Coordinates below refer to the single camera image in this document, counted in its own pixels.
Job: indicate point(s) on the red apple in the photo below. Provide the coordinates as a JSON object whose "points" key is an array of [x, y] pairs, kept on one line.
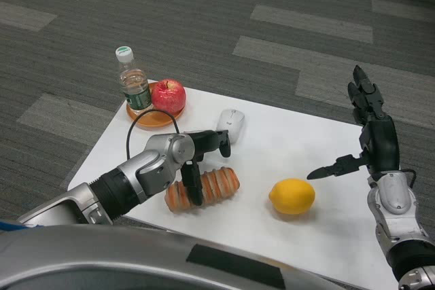
{"points": [[169, 97]]}

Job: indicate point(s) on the orange plate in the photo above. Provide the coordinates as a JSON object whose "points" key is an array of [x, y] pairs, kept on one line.
{"points": [[153, 122]]}

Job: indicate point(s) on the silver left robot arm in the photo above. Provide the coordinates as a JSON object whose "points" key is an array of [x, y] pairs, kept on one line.
{"points": [[153, 167]]}

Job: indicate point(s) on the clear water bottle green label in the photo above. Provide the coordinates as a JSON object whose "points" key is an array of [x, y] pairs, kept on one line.
{"points": [[134, 83]]}

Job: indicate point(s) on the yellow lemon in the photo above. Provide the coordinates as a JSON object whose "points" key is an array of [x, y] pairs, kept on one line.
{"points": [[292, 196]]}

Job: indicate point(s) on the ridged orange bread loaf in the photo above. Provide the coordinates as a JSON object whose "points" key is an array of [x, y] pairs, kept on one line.
{"points": [[219, 184]]}

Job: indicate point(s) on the silver robot chest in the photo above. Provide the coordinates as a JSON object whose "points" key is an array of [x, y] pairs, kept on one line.
{"points": [[102, 263]]}

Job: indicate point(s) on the white computer mouse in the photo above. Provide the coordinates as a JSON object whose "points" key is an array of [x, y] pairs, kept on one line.
{"points": [[232, 123]]}

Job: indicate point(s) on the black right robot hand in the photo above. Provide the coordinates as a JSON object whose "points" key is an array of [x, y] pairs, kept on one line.
{"points": [[382, 144]]}

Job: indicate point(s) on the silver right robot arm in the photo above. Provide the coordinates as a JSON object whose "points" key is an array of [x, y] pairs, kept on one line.
{"points": [[396, 198]]}

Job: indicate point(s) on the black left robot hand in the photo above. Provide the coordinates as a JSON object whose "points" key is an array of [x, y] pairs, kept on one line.
{"points": [[204, 140]]}

